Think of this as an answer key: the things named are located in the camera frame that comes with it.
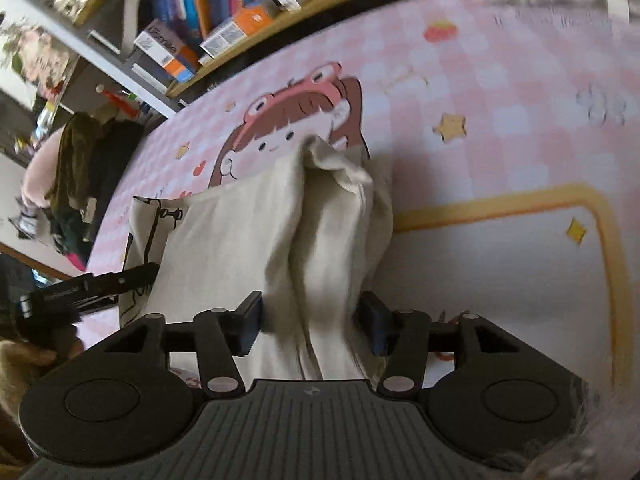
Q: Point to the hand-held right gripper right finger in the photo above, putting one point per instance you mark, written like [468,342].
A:
[376,327]

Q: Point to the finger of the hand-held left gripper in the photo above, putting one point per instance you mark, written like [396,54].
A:
[125,277]

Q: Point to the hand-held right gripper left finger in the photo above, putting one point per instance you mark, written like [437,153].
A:
[250,327]

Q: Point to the cream t-shirt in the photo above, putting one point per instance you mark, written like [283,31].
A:
[240,240]

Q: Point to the person's left forearm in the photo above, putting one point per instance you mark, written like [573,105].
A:
[25,400]

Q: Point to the dark green garment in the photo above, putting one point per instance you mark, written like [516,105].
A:
[100,195]

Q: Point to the olive brown garment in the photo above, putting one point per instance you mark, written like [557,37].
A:
[80,160]

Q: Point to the pink fluffy garment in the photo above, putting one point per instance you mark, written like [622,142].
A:
[42,170]

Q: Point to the white orange blue box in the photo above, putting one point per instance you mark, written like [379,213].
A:
[167,52]

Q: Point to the pink checked cartoon tablecloth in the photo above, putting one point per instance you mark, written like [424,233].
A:
[500,135]

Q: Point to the floral picture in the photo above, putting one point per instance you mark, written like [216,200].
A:
[30,55]

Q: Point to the orange and white box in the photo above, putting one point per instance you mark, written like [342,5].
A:
[240,30]

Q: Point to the wooden bookshelf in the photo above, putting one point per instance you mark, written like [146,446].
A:
[280,25]

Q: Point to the white upright post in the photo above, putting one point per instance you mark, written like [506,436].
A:
[85,45]

